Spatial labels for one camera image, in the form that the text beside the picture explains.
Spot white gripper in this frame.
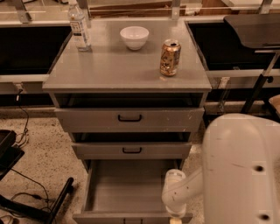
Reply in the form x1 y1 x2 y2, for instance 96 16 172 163
162 169 186 224

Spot grey middle drawer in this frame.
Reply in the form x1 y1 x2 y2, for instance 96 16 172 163
72 142 192 159

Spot white ceramic bowl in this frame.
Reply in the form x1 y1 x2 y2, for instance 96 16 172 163
120 26 150 51

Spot grey bottom drawer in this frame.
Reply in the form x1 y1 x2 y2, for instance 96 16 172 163
73 158 194 224

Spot gold soda can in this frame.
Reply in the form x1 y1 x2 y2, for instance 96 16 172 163
160 39 181 76

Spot clear plastic water bottle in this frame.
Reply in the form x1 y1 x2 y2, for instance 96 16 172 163
67 0 91 52

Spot black stand left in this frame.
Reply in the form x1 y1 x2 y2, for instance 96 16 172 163
0 129 74 224

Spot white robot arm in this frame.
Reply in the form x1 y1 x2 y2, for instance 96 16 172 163
162 114 280 224

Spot grey drawer cabinet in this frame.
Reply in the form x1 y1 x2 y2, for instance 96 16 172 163
42 17 213 184

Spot grey drawer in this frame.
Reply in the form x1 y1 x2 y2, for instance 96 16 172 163
72 142 192 159
73 158 194 224
55 108 204 133

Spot grey top drawer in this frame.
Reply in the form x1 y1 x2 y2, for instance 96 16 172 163
55 108 204 133

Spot black cable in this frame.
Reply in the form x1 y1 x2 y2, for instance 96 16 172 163
14 88 31 148

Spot black table right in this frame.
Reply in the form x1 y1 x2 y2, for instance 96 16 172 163
192 14 280 120

